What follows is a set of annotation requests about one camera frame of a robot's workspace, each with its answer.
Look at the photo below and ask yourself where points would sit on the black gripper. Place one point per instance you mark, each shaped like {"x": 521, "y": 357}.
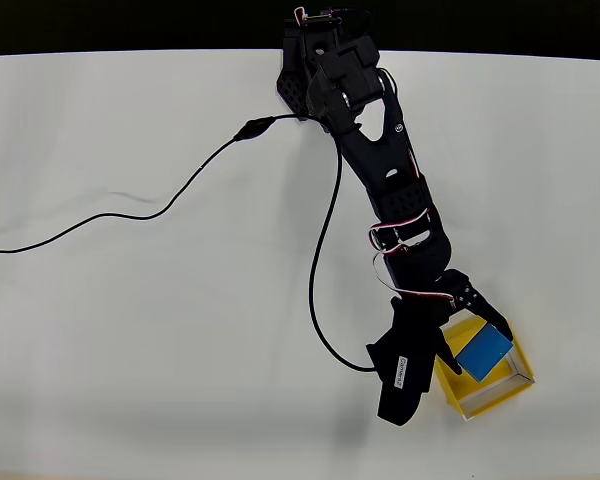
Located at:
{"x": 437, "y": 316}

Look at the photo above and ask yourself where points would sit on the blue rectangular block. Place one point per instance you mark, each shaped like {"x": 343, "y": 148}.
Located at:
{"x": 482, "y": 352}

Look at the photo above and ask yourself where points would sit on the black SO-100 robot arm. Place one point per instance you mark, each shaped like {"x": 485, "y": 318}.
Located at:
{"x": 390, "y": 160}

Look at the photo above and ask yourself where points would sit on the yellow cardboard box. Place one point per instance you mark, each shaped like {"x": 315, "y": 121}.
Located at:
{"x": 490, "y": 395}

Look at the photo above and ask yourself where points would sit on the black gripper-mounted camera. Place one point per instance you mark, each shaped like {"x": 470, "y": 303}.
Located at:
{"x": 405, "y": 370}

